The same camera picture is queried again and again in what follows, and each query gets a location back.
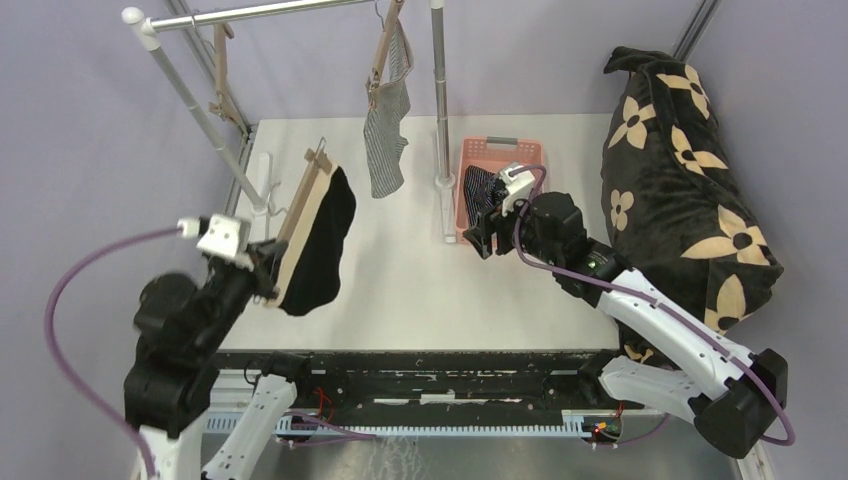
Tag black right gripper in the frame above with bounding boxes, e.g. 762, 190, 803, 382
461, 187, 560, 267

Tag navy striped underwear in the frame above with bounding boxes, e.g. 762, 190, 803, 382
462, 166, 508, 227

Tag black underwear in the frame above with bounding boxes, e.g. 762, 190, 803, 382
279, 167, 357, 317

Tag wooden clip hanger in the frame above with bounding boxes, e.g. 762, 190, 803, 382
262, 136, 337, 308
365, 0, 405, 110
200, 22, 249, 135

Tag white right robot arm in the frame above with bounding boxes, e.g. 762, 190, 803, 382
462, 192, 795, 459

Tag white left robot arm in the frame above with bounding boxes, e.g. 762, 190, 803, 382
124, 240, 315, 479

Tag pink plastic basket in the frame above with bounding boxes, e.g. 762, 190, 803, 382
454, 136, 547, 246

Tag grey striped boxer shorts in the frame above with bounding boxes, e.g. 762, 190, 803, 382
363, 20, 414, 199

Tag silver clothes rack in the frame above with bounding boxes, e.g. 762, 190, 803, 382
121, 0, 457, 244

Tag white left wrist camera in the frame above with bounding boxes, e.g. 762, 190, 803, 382
177, 214, 251, 260

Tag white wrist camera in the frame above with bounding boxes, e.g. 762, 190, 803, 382
498, 163, 537, 217
177, 214, 251, 260

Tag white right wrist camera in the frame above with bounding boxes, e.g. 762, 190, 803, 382
498, 163, 537, 217

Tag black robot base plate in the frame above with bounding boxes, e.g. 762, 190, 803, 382
211, 349, 645, 429

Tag aluminium frame rail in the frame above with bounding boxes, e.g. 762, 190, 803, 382
671, 0, 722, 61

